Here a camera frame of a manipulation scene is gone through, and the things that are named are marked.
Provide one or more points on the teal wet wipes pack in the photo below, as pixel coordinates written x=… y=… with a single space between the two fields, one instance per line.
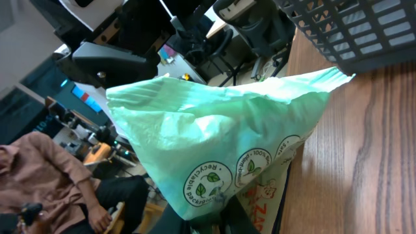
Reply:
x=203 y=145

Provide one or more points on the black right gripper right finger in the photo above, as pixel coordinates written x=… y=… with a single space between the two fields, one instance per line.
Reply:
x=234 y=220

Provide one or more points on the black office chair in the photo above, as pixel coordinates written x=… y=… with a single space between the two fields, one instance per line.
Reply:
x=264 y=27

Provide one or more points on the person in brown shirt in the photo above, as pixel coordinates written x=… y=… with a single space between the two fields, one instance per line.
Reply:
x=44 y=189

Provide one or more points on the grey plastic basket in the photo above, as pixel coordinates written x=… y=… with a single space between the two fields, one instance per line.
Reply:
x=356 y=35

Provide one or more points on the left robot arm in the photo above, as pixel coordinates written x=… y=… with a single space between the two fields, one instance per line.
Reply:
x=111 y=43

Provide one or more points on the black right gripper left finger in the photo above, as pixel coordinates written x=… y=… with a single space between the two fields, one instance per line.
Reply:
x=170 y=223

